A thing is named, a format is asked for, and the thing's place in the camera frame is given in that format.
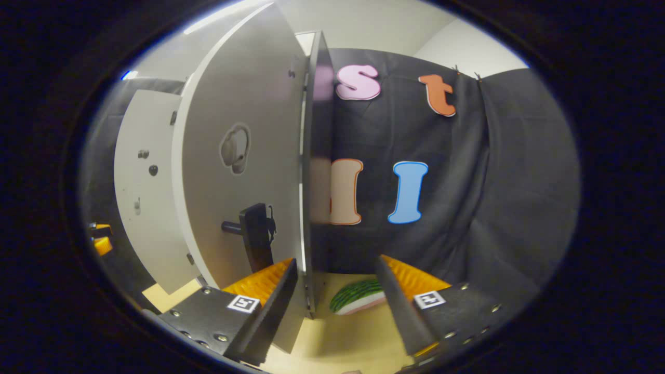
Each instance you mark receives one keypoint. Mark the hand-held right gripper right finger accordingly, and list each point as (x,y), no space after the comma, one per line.
(400,306)

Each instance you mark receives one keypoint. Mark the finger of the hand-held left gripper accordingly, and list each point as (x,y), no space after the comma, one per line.
(103,246)
(102,227)

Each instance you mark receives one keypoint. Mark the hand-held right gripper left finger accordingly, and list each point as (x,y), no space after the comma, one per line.
(273,311)

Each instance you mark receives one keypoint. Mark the white cabinet door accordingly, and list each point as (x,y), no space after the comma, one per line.
(143,208)
(249,104)

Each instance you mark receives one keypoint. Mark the white and grey cabinet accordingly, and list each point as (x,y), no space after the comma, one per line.
(321,156)

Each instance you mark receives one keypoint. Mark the toy watermelon slice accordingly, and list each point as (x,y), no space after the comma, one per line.
(356,296)

